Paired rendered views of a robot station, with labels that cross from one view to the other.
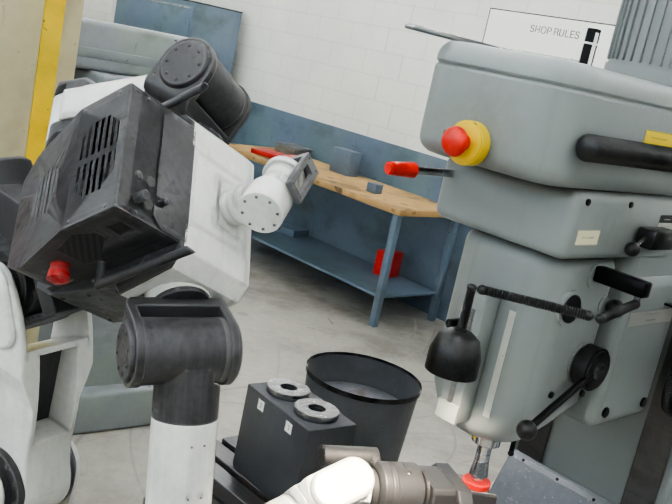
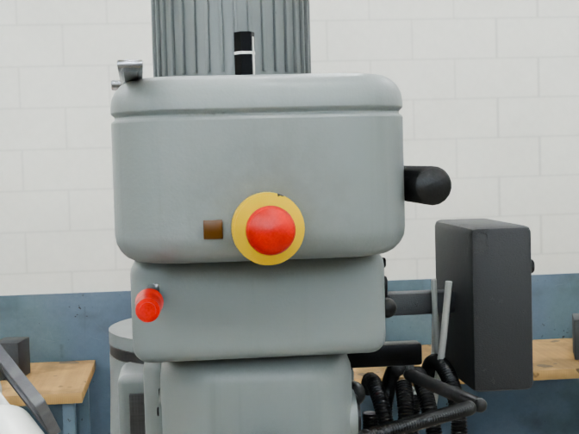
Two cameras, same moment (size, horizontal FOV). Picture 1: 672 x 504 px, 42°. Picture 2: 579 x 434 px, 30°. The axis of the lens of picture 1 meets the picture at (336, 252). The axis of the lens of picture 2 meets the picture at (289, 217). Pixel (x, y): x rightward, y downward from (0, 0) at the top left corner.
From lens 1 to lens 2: 0.80 m
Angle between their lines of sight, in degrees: 51
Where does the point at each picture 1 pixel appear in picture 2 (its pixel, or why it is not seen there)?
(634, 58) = (227, 67)
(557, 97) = (382, 127)
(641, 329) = not seen: hidden behind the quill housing
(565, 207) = (370, 278)
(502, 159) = (328, 236)
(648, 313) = not seen: hidden behind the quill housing
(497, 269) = (261, 406)
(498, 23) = not seen: outside the picture
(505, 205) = (271, 306)
